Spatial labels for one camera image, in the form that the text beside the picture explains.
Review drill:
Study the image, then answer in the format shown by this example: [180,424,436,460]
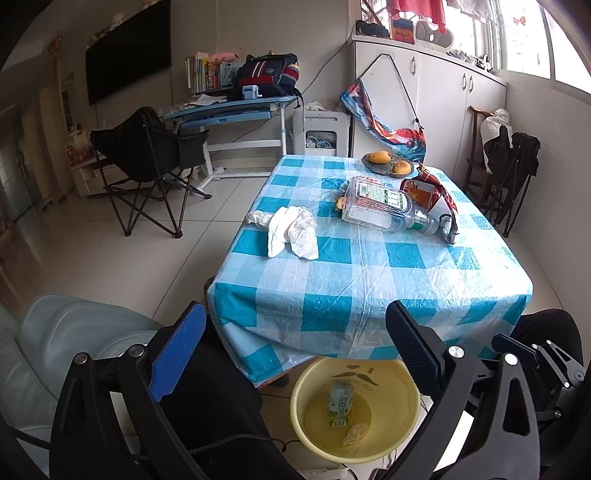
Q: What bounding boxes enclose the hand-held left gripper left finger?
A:
[48,301,208,480]

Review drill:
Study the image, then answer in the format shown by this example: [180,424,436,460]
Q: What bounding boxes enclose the dark wooden chair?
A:
[464,106,509,204]

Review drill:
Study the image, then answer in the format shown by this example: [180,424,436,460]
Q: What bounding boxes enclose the person's left leg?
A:
[159,316,301,480]

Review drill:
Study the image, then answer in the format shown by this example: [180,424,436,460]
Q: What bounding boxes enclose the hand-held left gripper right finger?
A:
[382,300,542,480]

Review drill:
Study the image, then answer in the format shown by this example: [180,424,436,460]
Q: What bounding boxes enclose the yellow plastic basin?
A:
[290,356,421,464]

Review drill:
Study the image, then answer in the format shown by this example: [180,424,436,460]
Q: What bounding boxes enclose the row of books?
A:
[185,52,238,92]

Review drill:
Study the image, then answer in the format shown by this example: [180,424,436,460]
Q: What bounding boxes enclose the black cable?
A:
[182,436,296,457]

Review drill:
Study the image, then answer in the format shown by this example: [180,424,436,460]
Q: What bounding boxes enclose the clear plastic bottle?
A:
[341,176,451,234]

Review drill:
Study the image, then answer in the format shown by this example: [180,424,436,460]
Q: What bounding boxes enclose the red hanging cloth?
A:
[385,0,446,26]

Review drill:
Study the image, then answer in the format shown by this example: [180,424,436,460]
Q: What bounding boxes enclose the crumpled beige paper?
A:
[342,422,370,446]

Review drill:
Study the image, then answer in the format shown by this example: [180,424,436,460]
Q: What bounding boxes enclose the white grey child seat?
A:
[414,21,455,49]

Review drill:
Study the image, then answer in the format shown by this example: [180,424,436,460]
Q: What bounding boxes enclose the white television stand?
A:
[69,154,130,199]

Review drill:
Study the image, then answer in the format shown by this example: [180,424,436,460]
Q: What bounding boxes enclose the window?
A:
[492,0,591,88]

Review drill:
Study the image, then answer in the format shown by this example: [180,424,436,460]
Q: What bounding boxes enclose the green juice carton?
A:
[327,383,352,428]

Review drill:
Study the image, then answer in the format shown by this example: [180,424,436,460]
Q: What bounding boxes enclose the red snack packet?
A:
[399,164,459,245]

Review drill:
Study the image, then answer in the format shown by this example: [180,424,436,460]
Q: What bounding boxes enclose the black shoes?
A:
[355,21,389,38]

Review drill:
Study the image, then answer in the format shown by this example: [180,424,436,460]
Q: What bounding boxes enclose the blue study desk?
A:
[161,95,303,188]

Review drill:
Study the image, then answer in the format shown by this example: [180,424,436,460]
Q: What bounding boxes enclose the white plastic bag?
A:
[480,108,512,148]

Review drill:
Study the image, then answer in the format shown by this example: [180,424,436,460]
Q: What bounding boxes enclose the white tissue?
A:
[245,206,319,260]

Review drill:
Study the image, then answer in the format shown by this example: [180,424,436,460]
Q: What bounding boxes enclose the blue checkered tablecloth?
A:
[204,154,534,388]

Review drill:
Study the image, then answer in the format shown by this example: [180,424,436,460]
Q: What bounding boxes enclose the grey leather armchair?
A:
[0,294,162,476]

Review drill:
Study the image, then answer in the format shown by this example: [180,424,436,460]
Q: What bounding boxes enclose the colourful picture board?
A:
[390,16,415,44]

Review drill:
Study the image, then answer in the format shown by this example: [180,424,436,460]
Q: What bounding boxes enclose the woven fruit basket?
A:
[361,152,416,177]

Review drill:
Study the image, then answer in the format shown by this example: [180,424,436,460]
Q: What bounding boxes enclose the white cabinet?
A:
[351,34,509,185]

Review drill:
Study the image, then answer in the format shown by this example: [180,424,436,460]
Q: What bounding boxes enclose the row of small shoes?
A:
[455,48,495,70]

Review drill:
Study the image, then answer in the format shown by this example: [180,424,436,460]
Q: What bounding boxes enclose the colourful printed hanging bag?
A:
[341,53,431,163]

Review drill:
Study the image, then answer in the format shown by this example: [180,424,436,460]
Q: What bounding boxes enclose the black folding camping chair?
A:
[90,107,213,238]

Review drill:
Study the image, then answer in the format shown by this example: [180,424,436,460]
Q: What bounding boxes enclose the black wall television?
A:
[85,0,172,106]

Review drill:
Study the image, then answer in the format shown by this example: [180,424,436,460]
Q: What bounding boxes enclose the dark blue striped backpack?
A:
[232,53,303,99]

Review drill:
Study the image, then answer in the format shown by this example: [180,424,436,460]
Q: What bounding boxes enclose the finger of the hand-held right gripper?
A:
[491,333,586,391]

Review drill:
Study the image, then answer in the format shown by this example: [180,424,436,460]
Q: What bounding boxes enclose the person's leg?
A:
[510,309,583,361]
[159,316,301,480]

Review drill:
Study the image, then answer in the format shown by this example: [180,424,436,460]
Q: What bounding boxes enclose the person's right leg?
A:
[510,309,583,361]

